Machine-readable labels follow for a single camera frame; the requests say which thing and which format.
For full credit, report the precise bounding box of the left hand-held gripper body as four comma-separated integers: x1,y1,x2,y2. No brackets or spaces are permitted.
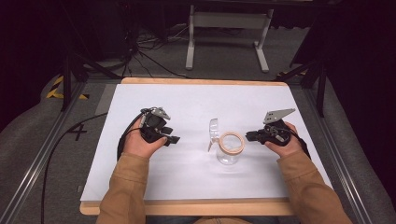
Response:
139,106,172,145

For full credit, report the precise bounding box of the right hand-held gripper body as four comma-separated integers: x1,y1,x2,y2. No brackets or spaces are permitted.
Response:
261,107,296,147

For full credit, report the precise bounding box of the clear glass jar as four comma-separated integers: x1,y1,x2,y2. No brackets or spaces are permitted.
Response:
216,131,247,166

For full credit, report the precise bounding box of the clear glass jar lid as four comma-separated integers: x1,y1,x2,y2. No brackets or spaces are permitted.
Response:
207,118,220,153

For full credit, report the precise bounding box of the person's right hand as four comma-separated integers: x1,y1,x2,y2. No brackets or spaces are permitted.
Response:
264,121,305,159

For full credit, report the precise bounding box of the person's left hand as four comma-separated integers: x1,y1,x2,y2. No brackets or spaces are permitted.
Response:
122,117,168,160

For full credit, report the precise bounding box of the white table cover sheet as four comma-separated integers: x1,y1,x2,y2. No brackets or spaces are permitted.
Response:
79,83,333,203

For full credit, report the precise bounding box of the black tripod stand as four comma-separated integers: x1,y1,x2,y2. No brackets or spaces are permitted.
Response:
273,58,329,119
60,50,123,112

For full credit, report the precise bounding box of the yellow black floor tape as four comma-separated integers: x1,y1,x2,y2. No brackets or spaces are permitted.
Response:
45,75,91,101

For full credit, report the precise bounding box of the white metal stand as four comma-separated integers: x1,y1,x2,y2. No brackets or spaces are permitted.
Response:
185,4,276,74

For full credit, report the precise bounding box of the right hand-held gripper cable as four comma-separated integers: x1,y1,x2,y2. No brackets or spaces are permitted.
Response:
288,128,312,160

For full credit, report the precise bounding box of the hand-held gripper cable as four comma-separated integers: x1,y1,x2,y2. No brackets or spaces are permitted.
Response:
288,128,312,160
116,112,145,161

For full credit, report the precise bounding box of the left hand-held gripper cable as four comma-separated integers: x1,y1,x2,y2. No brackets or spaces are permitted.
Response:
116,112,145,161

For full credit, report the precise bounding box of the aluminium rail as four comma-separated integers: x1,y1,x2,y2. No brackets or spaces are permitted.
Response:
302,87,375,224
0,79,88,224

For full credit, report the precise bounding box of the bundle of floor cables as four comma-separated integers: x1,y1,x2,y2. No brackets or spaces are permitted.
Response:
122,26,191,79

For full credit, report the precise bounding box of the black floor cable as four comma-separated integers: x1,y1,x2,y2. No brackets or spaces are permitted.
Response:
39,112,108,224

